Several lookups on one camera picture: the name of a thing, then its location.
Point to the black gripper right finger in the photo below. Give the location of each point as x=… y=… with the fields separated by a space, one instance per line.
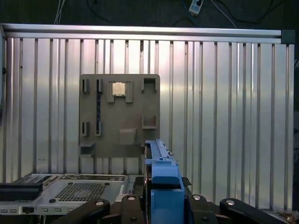
x=245 y=210

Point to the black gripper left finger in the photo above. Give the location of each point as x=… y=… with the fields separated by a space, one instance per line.
x=93 y=210

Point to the hard disk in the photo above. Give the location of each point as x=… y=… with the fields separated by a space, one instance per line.
x=165 y=198

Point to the black open PC case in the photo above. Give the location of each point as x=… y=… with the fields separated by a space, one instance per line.
x=77 y=193

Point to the blue RAM stick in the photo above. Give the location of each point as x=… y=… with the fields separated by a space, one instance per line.
x=98 y=107

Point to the grey parts rack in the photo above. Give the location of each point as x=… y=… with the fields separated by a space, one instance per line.
x=130 y=112

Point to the silver CPU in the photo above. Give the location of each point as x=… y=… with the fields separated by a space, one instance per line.
x=118 y=88

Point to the white power strip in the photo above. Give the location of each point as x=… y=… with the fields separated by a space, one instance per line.
x=195 y=7

